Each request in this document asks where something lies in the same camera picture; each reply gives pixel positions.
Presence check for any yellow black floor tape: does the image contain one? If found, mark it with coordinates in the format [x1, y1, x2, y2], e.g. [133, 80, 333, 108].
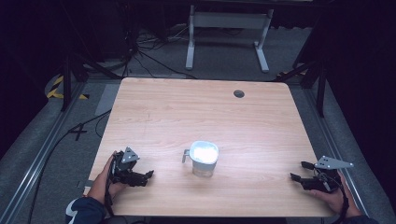
[46, 75, 91, 101]

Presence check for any black cross tape mark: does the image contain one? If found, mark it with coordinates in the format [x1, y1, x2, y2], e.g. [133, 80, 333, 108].
[68, 123, 89, 142]

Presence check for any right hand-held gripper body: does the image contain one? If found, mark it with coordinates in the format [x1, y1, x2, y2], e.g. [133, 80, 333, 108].
[302, 155, 355, 192]

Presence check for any person's left hand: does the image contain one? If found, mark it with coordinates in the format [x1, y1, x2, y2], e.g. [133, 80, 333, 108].
[87, 150, 128, 205]

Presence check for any clear measuring cup with handle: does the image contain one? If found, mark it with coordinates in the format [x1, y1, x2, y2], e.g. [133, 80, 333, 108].
[181, 140, 220, 178]

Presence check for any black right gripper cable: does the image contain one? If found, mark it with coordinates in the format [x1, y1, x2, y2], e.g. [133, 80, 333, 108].
[330, 176, 350, 224]

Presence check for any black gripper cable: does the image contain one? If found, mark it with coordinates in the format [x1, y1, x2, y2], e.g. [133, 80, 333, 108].
[104, 161, 116, 218]
[330, 176, 350, 224]

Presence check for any black tripod stand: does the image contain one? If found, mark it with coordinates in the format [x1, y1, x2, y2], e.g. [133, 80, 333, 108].
[273, 12, 329, 119]
[59, 0, 123, 112]

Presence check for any person's right hand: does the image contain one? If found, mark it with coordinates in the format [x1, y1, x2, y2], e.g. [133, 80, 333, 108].
[309, 171, 353, 217]

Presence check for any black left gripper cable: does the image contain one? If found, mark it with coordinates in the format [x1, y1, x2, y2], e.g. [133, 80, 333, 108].
[104, 161, 116, 218]

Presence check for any metal floor rail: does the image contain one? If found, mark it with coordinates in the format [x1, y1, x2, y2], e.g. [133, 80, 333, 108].
[0, 81, 89, 224]
[303, 86, 372, 217]

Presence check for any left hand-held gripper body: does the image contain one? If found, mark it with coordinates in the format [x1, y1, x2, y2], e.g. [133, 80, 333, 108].
[109, 147, 141, 187]

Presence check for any white metal desk frame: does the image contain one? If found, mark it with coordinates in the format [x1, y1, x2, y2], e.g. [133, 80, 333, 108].
[185, 4, 276, 74]

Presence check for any black floor cable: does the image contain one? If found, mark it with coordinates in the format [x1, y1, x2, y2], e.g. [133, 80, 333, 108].
[27, 109, 112, 224]

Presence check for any bundle of black floor cables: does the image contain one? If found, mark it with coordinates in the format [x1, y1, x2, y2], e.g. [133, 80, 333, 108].
[121, 23, 198, 80]

